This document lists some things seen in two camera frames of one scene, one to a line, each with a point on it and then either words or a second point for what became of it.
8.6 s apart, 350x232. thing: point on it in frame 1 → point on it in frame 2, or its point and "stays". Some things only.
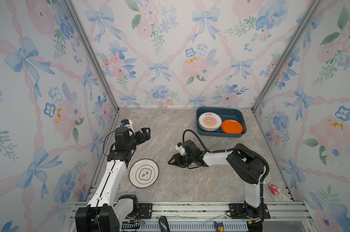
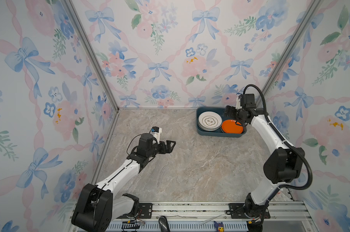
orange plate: x=232 y=126 stays
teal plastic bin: x=226 y=113 stays
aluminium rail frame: x=285 y=216 stays
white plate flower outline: x=143 y=173 → x=209 y=121
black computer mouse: x=163 y=224 stays
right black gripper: x=177 y=157 → x=231 y=112
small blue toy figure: x=219 y=226 stays
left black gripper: x=146 y=135 → x=168 y=149
